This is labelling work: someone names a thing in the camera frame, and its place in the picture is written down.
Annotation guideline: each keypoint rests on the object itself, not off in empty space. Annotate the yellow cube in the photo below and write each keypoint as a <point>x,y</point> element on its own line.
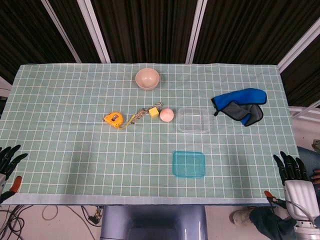
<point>154,112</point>

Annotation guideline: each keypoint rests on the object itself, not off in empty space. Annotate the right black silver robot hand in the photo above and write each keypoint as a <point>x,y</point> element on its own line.
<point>300,197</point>

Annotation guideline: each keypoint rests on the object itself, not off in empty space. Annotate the orange tape measure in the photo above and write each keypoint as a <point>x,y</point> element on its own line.
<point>113,120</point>

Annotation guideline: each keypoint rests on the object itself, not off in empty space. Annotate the beige bowl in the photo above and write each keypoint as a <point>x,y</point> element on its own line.
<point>147,78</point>

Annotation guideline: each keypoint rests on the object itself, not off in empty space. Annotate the white metal frame rail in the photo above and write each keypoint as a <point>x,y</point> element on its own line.
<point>296,110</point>

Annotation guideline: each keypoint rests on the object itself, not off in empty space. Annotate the light worn shoe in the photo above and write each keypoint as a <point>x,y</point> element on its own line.
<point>240,216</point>

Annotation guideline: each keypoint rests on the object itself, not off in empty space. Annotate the bystander bare hand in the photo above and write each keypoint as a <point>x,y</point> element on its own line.
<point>317,177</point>

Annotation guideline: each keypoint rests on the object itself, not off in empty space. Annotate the black power plug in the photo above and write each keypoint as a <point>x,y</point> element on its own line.
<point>95,217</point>

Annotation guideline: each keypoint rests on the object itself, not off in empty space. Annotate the blue grey cloth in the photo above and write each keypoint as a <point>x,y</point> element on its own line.
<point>240,98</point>

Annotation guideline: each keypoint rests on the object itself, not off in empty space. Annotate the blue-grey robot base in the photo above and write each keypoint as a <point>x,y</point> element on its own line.
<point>153,225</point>

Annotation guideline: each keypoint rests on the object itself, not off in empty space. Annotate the white metal frame post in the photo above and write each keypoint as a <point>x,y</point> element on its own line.
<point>95,32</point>
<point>300,42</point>
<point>62,32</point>
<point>196,32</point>

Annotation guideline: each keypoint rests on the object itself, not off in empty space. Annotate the dark pleated curtain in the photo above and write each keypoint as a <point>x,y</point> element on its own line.
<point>150,30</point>

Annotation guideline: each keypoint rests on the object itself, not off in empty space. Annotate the clear plastic container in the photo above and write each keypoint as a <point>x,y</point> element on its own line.
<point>193,120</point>

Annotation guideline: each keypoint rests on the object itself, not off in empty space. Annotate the green checked tablecloth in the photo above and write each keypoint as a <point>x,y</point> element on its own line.
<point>75,125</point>

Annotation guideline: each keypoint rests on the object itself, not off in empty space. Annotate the blue transparent container lid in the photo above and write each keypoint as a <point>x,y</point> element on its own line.
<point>188,164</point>

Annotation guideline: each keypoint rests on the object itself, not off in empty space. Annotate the pink peach ball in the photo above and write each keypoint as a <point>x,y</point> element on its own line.
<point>167,115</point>

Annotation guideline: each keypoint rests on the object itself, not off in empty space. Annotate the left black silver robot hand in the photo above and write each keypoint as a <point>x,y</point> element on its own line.
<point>10,160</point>

